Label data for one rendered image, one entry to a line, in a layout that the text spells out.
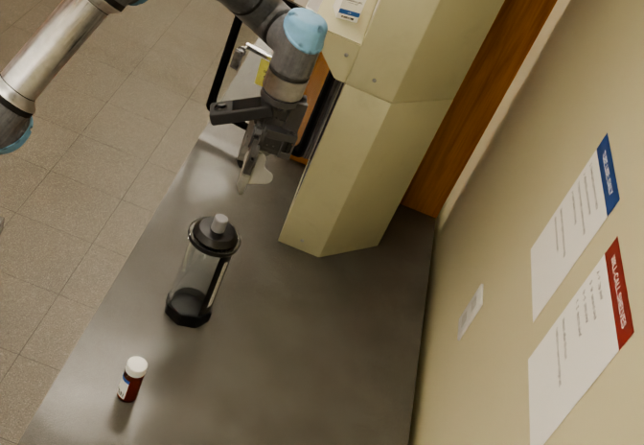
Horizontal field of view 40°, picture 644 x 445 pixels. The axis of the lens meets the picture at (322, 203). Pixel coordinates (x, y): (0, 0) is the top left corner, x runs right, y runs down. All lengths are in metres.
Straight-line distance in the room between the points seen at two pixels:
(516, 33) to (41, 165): 2.14
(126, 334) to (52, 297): 1.37
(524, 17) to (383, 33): 0.49
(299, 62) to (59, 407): 0.76
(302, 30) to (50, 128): 2.55
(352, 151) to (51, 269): 1.58
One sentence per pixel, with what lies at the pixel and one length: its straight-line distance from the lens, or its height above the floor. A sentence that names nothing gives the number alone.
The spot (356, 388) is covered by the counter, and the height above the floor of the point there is 0.94.
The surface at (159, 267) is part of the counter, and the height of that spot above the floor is 0.94.
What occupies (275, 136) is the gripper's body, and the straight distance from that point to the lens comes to 1.62.
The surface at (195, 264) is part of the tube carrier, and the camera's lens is 1.80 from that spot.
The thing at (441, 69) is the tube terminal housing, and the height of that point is 1.50.
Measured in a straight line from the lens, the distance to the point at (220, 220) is 1.77.
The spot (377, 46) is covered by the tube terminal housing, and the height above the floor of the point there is 1.52.
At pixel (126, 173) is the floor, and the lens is 3.82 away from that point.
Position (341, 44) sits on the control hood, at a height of 1.49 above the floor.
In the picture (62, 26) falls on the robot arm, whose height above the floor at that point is 1.38.
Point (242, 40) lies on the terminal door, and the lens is 2.36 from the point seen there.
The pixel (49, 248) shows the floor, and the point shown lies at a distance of 3.39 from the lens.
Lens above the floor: 2.30
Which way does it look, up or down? 35 degrees down
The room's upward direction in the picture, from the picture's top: 24 degrees clockwise
